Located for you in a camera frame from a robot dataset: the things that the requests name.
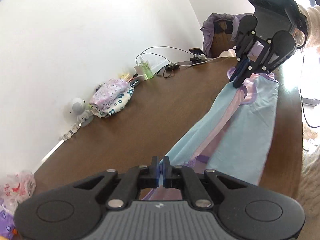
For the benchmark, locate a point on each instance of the yellow small item on box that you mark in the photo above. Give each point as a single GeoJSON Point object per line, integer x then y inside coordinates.
{"type": "Point", "coordinates": [125, 76]}

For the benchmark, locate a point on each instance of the wooden chair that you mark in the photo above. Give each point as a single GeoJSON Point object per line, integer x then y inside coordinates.
{"type": "Point", "coordinates": [222, 39]}

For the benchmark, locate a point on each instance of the black labelled box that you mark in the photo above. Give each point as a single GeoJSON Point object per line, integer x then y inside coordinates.
{"type": "Point", "coordinates": [134, 82]}

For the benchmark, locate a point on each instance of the folded white flower-print cloth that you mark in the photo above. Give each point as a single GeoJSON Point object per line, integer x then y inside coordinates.
{"type": "Point", "coordinates": [117, 106]}

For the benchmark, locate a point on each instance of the phone on stand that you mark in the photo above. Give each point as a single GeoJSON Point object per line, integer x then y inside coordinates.
{"type": "Point", "coordinates": [198, 55]}

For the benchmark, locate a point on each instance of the clear plastic bag red print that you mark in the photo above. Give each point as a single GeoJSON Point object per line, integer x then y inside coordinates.
{"type": "Point", "coordinates": [15, 189]}

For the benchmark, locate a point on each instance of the pink blue purple mesh vest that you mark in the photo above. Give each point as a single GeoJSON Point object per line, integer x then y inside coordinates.
{"type": "Point", "coordinates": [235, 135]}

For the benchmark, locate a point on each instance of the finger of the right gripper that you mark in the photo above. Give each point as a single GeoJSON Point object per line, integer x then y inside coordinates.
{"type": "Point", "coordinates": [246, 74]}
{"type": "Point", "coordinates": [239, 69]}

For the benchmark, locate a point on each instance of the folded purple floral cloth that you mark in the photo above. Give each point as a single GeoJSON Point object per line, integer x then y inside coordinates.
{"type": "Point", "coordinates": [106, 95]}

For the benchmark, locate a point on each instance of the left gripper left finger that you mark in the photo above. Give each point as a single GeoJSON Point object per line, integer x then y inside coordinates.
{"type": "Point", "coordinates": [131, 183]}

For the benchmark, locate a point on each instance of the white round robot speaker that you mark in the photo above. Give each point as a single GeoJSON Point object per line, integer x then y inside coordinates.
{"type": "Point", "coordinates": [82, 112]}

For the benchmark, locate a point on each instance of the green liquid bottle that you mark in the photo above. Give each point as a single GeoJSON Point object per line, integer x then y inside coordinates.
{"type": "Point", "coordinates": [146, 68]}

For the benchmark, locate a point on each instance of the purple tissue pack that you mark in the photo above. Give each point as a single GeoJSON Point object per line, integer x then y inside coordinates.
{"type": "Point", "coordinates": [7, 227]}

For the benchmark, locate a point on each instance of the purple garment on chair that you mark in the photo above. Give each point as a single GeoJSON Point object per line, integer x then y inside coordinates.
{"type": "Point", "coordinates": [208, 29]}

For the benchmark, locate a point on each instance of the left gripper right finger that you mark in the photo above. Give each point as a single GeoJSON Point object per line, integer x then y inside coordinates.
{"type": "Point", "coordinates": [188, 182]}

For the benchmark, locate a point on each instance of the white power strip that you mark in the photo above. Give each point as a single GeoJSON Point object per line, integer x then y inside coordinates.
{"type": "Point", "coordinates": [155, 68]}

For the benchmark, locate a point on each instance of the white plastic clip row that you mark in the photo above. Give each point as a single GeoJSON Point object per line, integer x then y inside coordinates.
{"type": "Point", "coordinates": [69, 133]}

